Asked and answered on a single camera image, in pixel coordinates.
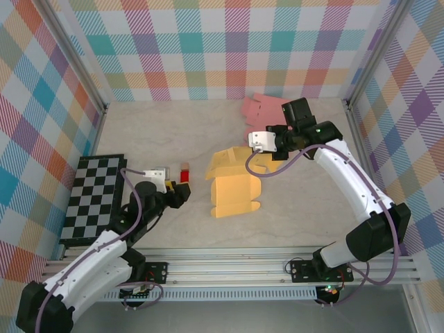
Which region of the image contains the pink paper box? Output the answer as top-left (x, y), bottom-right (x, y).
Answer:
top-left (241, 92), bottom-right (289, 148)

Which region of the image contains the yellow paper box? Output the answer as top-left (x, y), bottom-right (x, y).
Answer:
top-left (204, 146), bottom-right (284, 219)

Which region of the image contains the black grey checkerboard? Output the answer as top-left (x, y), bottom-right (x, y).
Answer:
top-left (58, 154), bottom-right (128, 249)

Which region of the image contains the small green circuit board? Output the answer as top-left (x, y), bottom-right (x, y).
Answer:
top-left (119, 284), bottom-right (151, 300)

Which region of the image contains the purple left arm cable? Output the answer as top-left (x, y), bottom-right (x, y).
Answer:
top-left (34, 167), bottom-right (164, 333)

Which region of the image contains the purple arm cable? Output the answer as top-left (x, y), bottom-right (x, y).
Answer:
top-left (34, 167), bottom-right (164, 333)
top-left (245, 144), bottom-right (400, 309)

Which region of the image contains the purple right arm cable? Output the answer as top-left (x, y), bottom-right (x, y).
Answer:
top-left (245, 144), bottom-right (400, 309)

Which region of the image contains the aluminium side rail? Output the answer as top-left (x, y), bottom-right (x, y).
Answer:
top-left (343, 100), bottom-right (398, 256)

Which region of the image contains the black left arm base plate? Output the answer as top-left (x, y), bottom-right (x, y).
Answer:
top-left (144, 262), bottom-right (169, 286)

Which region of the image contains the aluminium rail frame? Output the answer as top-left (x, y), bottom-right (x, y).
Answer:
top-left (37, 244), bottom-right (422, 288)

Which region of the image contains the black round cable mount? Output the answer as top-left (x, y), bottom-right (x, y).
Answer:
top-left (121, 297), bottom-right (146, 310)
top-left (314, 294), bottom-right (337, 307)

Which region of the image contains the slotted grey cable duct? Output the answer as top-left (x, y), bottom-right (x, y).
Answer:
top-left (53, 289), bottom-right (318, 302)

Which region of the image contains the aluminium corner post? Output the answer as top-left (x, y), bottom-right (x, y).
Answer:
top-left (40, 0), bottom-right (109, 115)
top-left (341, 0), bottom-right (416, 109)

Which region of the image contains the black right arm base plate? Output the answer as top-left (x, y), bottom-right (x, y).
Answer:
top-left (290, 259), bottom-right (355, 284)

